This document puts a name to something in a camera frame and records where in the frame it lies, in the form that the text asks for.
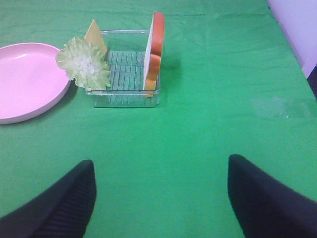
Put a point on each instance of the clear right plastic tray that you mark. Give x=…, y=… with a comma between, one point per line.
x=125, y=58

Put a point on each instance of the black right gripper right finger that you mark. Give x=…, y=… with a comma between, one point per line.
x=266, y=208

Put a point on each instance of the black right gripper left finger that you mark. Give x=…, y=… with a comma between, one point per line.
x=61, y=211

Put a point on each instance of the pink round plate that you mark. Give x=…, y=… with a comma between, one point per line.
x=30, y=81

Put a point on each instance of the green tablecloth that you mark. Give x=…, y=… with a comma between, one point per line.
x=230, y=84

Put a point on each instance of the green lettuce leaf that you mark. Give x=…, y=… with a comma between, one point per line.
x=85, y=64

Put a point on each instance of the right bread slice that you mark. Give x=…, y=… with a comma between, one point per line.
x=153, y=54

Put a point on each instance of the yellow cheese slice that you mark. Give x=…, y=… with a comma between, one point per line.
x=94, y=36

